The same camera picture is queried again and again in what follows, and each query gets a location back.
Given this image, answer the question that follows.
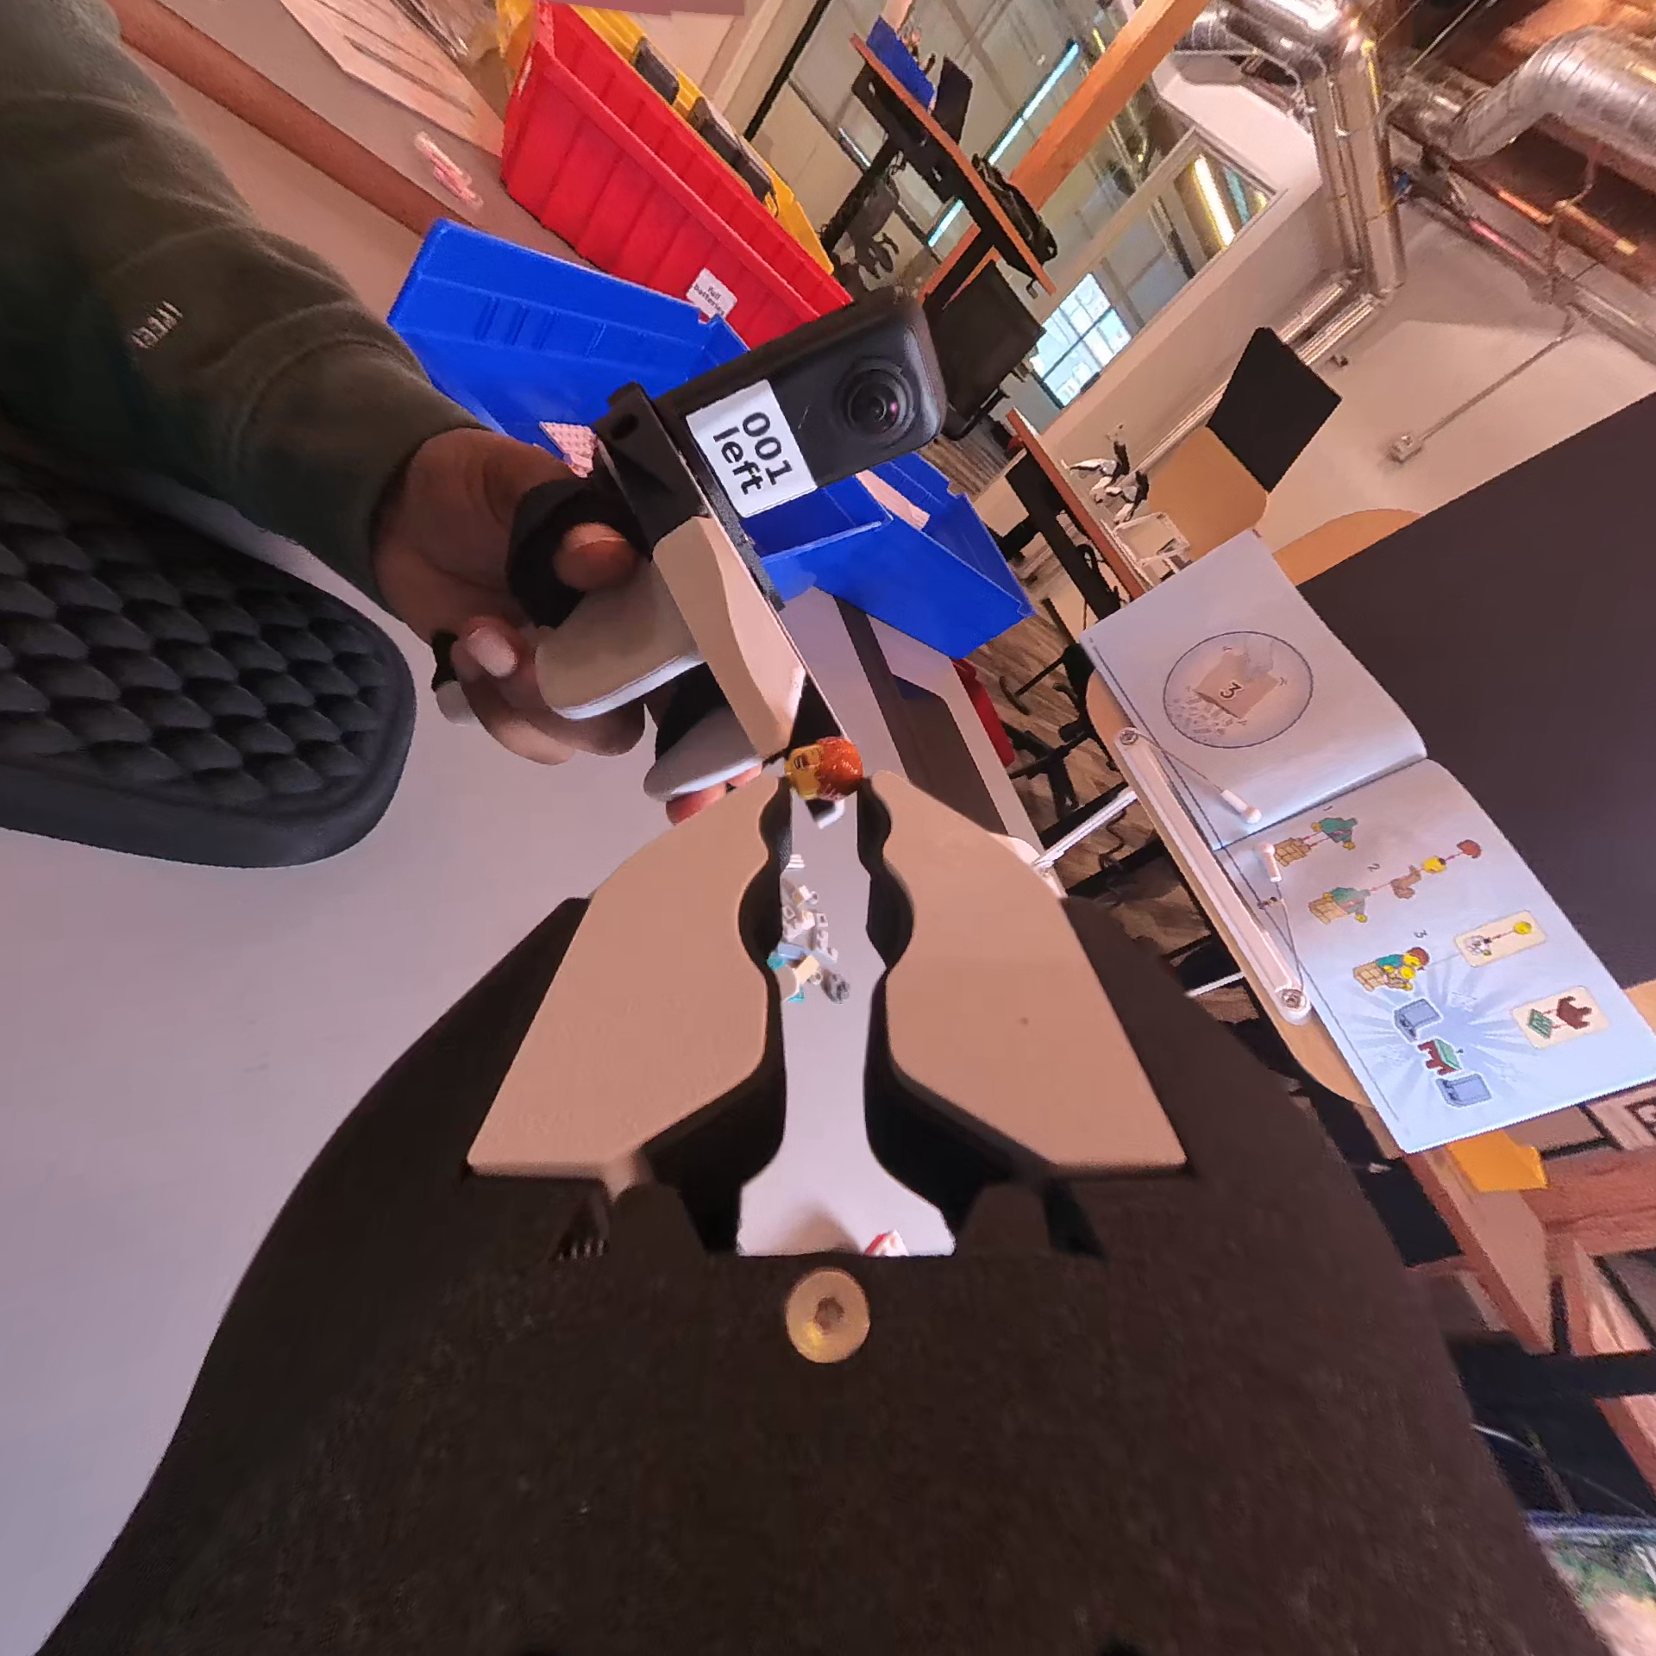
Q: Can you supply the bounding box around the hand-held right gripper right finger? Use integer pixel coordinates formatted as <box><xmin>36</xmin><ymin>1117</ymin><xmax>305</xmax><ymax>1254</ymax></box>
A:
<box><xmin>855</xmin><ymin>771</ymin><xmax>1190</xmax><ymax>1180</ymax></box>

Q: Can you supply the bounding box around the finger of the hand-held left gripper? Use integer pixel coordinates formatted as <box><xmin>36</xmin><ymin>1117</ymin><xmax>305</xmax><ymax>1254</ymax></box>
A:
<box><xmin>652</xmin><ymin>514</ymin><xmax>843</xmax><ymax>767</ymax></box>

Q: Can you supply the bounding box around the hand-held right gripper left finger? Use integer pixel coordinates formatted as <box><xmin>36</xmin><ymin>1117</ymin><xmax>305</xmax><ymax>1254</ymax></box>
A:
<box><xmin>467</xmin><ymin>779</ymin><xmax>793</xmax><ymax>1185</ymax></box>

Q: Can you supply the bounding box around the blue plastic bin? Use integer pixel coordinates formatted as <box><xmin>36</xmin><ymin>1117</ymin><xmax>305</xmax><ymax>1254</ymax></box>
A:
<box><xmin>388</xmin><ymin>217</ymin><xmax>755</xmax><ymax>474</ymax></box>
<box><xmin>743</xmin><ymin>452</ymin><xmax>1036</xmax><ymax>664</ymax></box>

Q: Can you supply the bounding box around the person's left forearm green sleeve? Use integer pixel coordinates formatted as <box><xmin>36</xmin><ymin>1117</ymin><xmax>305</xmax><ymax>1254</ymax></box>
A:
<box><xmin>0</xmin><ymin>0</ymin><xmax>486</xmax><ymax>610</ymax></box>

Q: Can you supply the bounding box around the wooden top standing desk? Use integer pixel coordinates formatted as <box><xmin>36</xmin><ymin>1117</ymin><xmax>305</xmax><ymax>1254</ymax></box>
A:
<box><xmin>846</xmin><ymin>31</ymin><xmax>1059</xmax><ymax>296</ymax></box>

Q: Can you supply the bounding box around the light wood side desk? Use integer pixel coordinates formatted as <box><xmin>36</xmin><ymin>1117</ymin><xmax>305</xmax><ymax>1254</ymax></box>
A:
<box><xmin>108</xmin><ymin>0</ymin><xmax>522</xmax><ymax>238</ymax></box>

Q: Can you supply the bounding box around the person's left hand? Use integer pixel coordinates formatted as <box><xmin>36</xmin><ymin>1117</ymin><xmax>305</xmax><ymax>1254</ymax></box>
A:
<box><xmin>372</xmin><ymin>426</ymin><xmax>765</xmax><ymax>829</ymax></box>

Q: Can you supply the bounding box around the black office chair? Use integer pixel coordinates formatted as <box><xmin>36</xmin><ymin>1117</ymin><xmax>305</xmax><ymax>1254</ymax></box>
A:
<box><xmin>924</xmin><ymin>258</ymin><xmax>1047</xmax><ymax>424</ymax></box>

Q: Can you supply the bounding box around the pile of small lego pieces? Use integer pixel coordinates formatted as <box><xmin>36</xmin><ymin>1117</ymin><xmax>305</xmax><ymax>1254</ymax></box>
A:
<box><xmin>765</xmin><ymin>854</ymin><xmax>853</xmax><ymax>1009</ymax></box>

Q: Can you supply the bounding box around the white book stand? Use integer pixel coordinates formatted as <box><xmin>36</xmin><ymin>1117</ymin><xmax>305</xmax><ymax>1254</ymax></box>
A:
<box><xmin>1086</xmin><ymin>672</ymin><xmax>1376</xmax><ymax>1104</ymax></box>

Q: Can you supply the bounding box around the paned window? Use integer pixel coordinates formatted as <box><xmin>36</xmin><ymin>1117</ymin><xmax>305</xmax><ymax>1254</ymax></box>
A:
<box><xmin>1028</xmin><ymin>270</ymin><xmax>1129</xmax><ymax>412</ymax></box>

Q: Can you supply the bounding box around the red plastic bin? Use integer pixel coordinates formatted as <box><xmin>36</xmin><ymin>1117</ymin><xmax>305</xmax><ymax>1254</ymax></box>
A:
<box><xmin>496</xmin><ymin>0</ymin><xmax>855</xmax><ymax>348</ymax></box>

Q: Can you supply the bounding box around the small blue storage box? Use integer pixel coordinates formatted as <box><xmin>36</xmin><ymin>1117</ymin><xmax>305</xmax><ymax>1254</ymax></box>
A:
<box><xmin>865</xmin><ymin>15</ymin><xmax>936</xmax><ymax>105</ymax></box>

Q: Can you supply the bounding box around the wooden panel support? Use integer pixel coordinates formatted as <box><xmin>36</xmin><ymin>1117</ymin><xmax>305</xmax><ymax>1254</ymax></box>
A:
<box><xmin>1273</xmin><ymin>507</ymin><xmax>1424</xmax><ymax>586</ymax></box>
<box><xmin>1143</xmin><ymin>433</ymin><xmax>1273</xmax><ymax>560</ymax></box>
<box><xmin>1445</xmin><ymin>1128</ymin><xmax>1550</xmax><ymax>1195</ymax></box>

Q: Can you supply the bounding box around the pale blue instruction booklet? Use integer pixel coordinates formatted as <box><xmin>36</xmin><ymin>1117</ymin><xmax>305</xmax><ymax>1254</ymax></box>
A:
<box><xmin>1079</xmin><ymin>529</ymin><xmax>1656</xmax><ymax>1155</ymax></box>

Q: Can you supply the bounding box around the black board panel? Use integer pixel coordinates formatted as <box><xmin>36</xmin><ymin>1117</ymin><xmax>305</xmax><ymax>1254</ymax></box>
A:
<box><xmin>1216</xmin><ymin>326</ymin><xmax>1343</xmax><ymax>493</ymax></box>
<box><xmin>1298</xmin><ymin>393</ymin><xmax>1656</xmax><ymax>985</ymax></box>

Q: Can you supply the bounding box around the brown wooden table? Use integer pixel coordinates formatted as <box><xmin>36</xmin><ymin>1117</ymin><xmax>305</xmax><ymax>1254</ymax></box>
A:
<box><xmin>1402</xmin><ymin>1098</ymin><xmax>1656</xmax><ymax>1490</ymax></box>

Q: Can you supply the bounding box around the black mesh cushion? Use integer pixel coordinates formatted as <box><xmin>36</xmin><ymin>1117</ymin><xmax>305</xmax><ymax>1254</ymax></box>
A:
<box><xmin>0</xmin><ymin>440</ymin><xmax>419</xmax><ymax>869</ymax></box>

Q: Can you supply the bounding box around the orange wooden post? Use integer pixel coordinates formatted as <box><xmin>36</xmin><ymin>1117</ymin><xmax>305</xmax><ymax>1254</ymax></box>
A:
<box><xmin>924</xmin><ymin>0</ymin><xmax>1210</xmax><ymax>302</ymax></box>

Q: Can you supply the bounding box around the silver ceiling air duct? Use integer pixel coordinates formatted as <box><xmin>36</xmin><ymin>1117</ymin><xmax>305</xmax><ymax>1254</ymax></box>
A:
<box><xmin>1209</xmin><ymin>0</ymin><xmax>1656</xmax><ymax>379</ymax></box>

